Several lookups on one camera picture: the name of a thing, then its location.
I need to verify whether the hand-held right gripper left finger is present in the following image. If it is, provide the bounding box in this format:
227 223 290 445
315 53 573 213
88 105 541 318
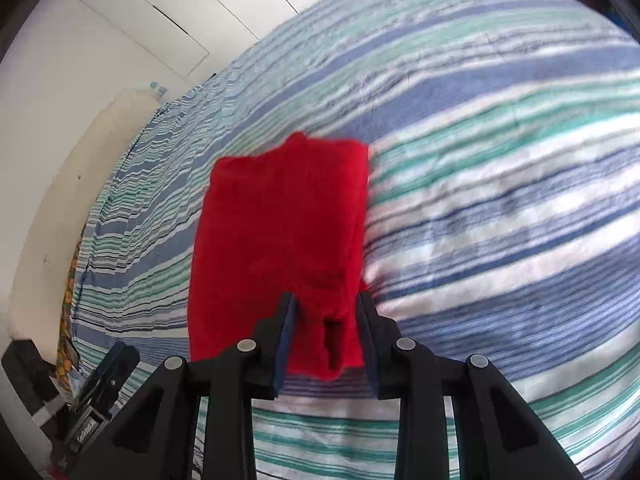
70 292 299 480

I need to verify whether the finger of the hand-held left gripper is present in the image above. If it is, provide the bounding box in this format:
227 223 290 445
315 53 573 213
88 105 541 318
75 342 141 411

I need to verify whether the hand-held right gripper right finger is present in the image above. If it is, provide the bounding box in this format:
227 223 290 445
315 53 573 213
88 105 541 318
356 292 586 480

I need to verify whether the red knitted sweater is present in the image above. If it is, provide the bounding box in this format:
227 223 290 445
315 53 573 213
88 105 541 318
187 131 371 381

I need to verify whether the beige headboard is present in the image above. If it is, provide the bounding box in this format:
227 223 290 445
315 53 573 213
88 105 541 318
7 89 166 341

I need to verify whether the striped bed blanket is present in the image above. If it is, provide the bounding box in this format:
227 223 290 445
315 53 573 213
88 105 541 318
57 0 640 480

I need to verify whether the white wardrobe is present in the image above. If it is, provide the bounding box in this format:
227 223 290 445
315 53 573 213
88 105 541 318
80 0 441 83

